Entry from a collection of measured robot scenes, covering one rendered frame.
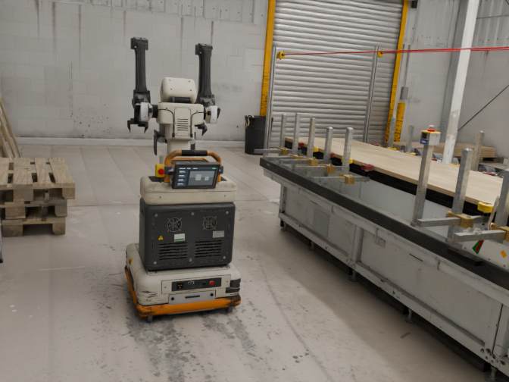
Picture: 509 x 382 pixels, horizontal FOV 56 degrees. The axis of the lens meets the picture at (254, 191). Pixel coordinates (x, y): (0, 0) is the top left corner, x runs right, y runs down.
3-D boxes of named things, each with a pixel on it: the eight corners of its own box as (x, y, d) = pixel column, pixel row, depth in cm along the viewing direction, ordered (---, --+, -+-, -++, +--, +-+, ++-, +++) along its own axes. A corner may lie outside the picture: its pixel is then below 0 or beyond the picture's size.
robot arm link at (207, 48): (200, 39, 312) (214, 40, 316) (195, 44, 325) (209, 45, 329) (200, 108, 316) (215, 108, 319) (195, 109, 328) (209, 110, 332)
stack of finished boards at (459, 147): (494, 156, 1029) (496, 148, 1025) (407, 156, 930) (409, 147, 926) (466, 150, 1097) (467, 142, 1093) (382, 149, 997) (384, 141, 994)
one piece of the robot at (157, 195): (232, 284, 295) (242, 151, 275) (143, 292, 274) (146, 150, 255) (217, 263, 325) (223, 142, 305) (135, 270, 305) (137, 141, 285)
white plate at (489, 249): (507, 270, 204) (512, 248, 202) (460, 248, 228) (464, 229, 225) (508, 270, 205) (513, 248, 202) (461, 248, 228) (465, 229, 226)
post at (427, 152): (415, 227, 257) (428, 145, 247) (409, 224, 261) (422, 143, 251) (421, 227, 259) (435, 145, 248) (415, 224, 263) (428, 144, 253)
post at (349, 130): (341, 198, 325) (349, 127, 313) (338, 196, 328) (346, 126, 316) (345, 198, 326) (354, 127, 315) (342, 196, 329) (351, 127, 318)
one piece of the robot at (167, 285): (230, 287, 286) (231, 274, 284) (161, 295, 270) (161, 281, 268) (229, 286, 288) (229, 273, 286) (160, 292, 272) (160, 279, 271)
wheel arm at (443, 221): (420, 229, 219) (422, 220, 218) (415, 227, 222) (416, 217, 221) (489, 224, 236) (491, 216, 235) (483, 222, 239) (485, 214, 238)
